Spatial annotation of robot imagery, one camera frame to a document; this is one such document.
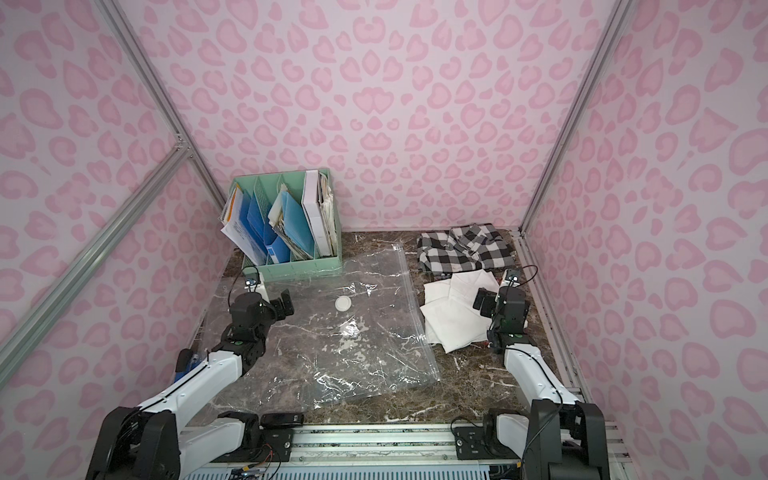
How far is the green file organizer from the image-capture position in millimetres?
954

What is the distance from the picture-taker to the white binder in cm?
95

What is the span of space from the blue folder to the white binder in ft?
0.05

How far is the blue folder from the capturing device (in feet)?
3.07
